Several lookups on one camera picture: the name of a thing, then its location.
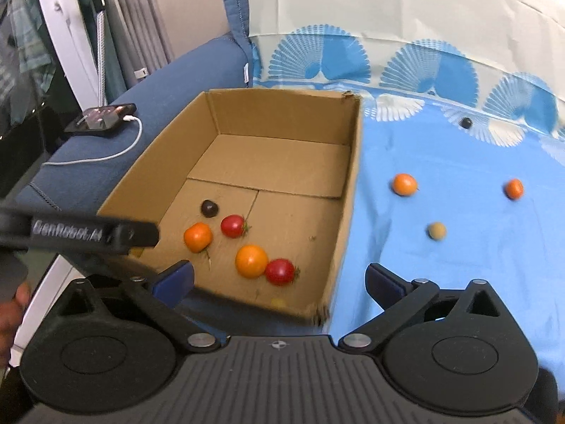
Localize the orange fruit with stem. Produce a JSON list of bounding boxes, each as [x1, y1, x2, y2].
[[504, 178, 525, 201]]

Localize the olive green small fruit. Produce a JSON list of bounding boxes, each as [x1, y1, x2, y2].
[[270, 298, 287, 309]]

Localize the dark purple grape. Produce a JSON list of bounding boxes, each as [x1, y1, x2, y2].
[[200, 199, 219, 218]]

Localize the white charging cable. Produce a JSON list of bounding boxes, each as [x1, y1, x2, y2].
[[41, 114, 145, 167]]

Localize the small red cherry fruit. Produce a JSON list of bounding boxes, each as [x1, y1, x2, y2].
[[264, 258, 300, 286]]

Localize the black grape near pattern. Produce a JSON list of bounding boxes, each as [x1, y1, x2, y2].
[[459, 117, 473, 129]]

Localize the brown cardboard box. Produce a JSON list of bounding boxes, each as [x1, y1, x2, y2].
[[100, 88, 361, 325]]

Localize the small orange fruit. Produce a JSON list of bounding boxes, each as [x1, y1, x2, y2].
[[234, 244, 269, 278]]

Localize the black smartphone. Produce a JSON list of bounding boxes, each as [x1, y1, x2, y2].
[[64, 104, 137, 137]]

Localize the person left hand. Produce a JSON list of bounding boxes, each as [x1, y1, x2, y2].
[[0, 281, 31, 370]]

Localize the grey curtain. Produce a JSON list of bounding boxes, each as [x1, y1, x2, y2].
[[107, 0, 173, 84]]

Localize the hanging striped clothes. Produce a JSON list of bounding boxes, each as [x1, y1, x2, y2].
[[1, 0, 55, 102]]

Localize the white door frame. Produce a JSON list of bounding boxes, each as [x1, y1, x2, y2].
[[39, 0, 98, 108]]

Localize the blue sofa armrest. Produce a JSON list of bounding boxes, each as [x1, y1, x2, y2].
[[11, 35, 252, 214]]

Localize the red tomato fruit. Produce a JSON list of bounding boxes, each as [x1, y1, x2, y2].
[[220, 214, 249, 239]]

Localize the blue patterned bed sheet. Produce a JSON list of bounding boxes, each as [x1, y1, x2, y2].
[[224, 0, 564, 380]]

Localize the garment steamer pole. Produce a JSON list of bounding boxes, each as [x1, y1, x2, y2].
[[92, 0, 106, 106]]

